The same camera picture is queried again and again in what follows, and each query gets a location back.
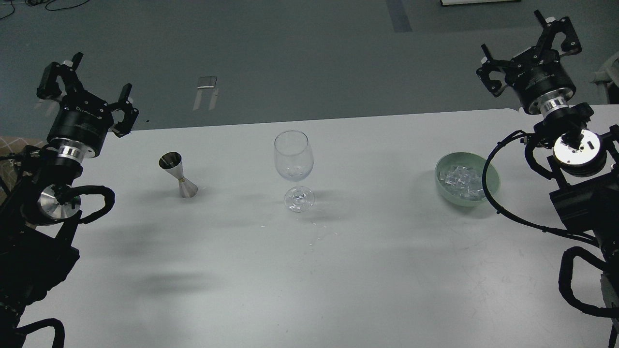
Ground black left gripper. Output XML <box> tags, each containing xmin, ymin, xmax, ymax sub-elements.
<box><xmin>37</xmin><ymin>52</ymin><xmax>139</xmax><ymax>157</ymax></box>

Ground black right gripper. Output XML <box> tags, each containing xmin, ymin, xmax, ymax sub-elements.
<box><xmin>476</xmin><ymin>10</ymin><xmax>582</xmax><ymax>115</ymax></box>

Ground steel double jigger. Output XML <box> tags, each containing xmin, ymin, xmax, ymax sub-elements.
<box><xmin>158</xmin><ymin>152</ymin><xmax>198</xmax><ymax>199</ymax></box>

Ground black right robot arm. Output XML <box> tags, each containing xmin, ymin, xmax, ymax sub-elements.
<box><xmin>476</xmin><ymin>11</ymin><xmax>619</xmax><ymax>348</ymax></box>

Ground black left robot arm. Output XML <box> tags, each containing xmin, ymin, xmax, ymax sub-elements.
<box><xmin>0</xmin><ymin>52</ymin><xmax>139</xmax><ymax>348</ymax></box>

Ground clear ice cubes pile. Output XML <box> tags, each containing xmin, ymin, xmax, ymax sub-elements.
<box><xmin>438</xmin><ymin>165</ymin><xmax>486</xmax><ymax>201</ymax></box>

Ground clear wine glass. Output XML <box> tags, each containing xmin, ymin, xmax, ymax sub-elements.
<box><xmin>273</xmin><ymin>130</ymin><xmax>315</xmax><ymax>212</ymax></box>

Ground beige checked chair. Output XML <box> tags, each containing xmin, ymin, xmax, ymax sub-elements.
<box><xmin>0</xmin><ymin>136</ymin><xmax>46</xmax><ymax>190</ymax></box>

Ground metal floor plate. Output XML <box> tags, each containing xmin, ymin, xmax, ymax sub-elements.
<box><xmin>196</xmin><ymin>75</ymin><xmax>218</xmax><ymax>89</ymax></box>

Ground green bowl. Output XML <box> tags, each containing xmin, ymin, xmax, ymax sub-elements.
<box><xmin>434</xmin><ymin>152</ymin><xmax>489</xmax><ymax>208</ymax></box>

